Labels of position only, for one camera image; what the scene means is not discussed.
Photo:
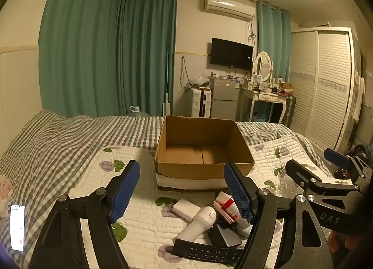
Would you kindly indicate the dark patterned cloth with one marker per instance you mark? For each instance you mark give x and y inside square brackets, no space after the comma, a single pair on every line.
[362,150]

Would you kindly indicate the person's right hand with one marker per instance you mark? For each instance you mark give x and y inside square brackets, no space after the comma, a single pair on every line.
[351,242]

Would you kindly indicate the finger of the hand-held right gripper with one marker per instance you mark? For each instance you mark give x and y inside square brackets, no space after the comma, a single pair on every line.
[303,175]
[335,154]

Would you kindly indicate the hanging white towels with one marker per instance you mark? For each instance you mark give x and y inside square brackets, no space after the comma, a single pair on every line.
[357,97]

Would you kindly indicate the narrow green curtain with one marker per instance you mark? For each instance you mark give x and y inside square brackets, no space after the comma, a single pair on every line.
[272,41]

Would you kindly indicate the white oval mirror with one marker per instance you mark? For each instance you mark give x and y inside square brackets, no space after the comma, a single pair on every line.
[263,66]

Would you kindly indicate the white bottle with red label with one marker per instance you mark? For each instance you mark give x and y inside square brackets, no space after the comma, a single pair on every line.
[225,200]

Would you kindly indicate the black remote control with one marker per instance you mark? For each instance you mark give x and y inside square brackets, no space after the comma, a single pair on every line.
[204,252]

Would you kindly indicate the black case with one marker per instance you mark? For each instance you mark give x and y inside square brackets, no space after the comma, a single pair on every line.
[224,237]

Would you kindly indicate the small brown box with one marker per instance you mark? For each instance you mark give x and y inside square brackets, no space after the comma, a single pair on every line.
[285,87]

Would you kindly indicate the blue basket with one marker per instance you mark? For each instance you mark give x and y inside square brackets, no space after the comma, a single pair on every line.
[259,117]

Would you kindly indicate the black wall television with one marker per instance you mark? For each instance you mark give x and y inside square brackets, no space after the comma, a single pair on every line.
[231,53]

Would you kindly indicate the white floral quilt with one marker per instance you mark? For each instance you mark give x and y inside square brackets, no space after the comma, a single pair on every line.
[140,228]

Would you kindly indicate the white suitcase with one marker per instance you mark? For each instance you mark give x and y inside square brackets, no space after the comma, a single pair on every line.
[201,103]

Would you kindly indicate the smartphone with lit screen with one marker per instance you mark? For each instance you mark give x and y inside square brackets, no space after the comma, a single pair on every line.
[17,226]

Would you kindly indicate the large green curtain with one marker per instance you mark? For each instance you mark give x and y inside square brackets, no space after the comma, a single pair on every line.
[96,47]

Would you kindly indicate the white louvred wardrobe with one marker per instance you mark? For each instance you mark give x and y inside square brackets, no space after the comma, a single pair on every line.
[320,88]

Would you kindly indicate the dark suitcase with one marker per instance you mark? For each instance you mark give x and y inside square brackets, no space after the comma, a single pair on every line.
[290,111]

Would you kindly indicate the white power bank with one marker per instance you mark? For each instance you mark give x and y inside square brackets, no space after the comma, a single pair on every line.
[186,208]

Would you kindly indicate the white dressing table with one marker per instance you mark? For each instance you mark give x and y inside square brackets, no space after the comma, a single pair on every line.
[263,97]

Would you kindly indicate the white air conditioner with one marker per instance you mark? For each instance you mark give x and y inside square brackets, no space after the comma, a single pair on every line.
[228,6]

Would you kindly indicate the brown cardboard box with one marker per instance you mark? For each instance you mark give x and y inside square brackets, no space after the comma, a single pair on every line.
[201,138]

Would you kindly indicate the pink cloth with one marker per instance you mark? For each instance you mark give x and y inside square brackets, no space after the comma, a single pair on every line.
[4,190]

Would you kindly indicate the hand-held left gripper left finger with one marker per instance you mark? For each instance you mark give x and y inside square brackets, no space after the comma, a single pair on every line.
[125,193]

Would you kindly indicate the white handheld device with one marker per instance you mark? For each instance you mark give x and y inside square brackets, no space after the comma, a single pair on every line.
[201,222]

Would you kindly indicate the grey small fridge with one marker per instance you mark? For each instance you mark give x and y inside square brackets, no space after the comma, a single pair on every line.
[225,97]

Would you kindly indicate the clear plastic bag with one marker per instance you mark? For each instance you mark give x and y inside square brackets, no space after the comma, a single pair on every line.
[199,82]

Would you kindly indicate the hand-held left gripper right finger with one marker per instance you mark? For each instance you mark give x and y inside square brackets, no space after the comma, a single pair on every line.
[237,193]

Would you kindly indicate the pink patterned packet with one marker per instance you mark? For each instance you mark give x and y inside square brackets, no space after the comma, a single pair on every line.
[225,215]

